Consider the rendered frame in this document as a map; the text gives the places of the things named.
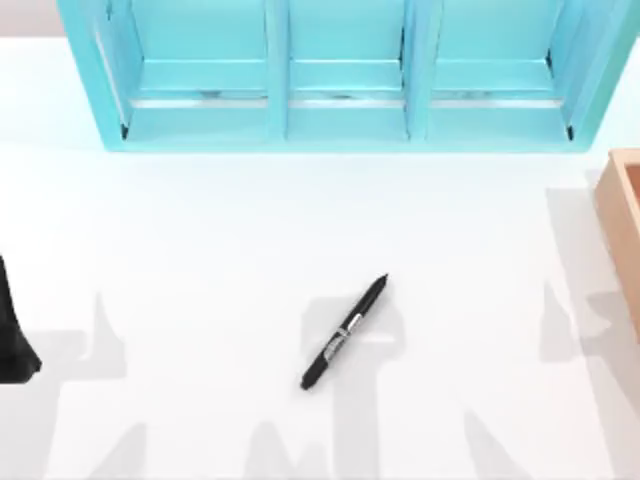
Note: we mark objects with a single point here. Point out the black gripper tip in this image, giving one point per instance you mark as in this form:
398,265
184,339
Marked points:
12,345

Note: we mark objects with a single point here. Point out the light blue rack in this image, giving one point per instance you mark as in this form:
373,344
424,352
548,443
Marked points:
345,120

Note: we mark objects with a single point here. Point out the black marker pen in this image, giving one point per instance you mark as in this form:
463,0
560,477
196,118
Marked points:
345,332

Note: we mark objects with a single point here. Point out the salmon-coloured box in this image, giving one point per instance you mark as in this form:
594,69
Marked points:
620,210

